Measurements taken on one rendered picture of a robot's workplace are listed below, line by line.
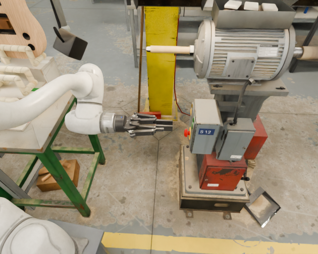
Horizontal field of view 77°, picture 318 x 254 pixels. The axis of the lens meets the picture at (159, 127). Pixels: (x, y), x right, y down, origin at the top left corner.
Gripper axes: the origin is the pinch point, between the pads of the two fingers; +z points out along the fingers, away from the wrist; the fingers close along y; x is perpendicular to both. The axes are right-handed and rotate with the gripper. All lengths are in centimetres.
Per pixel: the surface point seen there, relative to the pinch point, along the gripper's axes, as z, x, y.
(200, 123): 14.1, 4.9, 2.7
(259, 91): 43.5, 4.4, -20.0
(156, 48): -5.3, 18.9, -30.6
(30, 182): -106, -86, -13
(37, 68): -71, 3, -36
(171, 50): 1.9, 18.5, -30.4
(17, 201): -107, -85, 2
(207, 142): 18.8, -6.2, 3.1
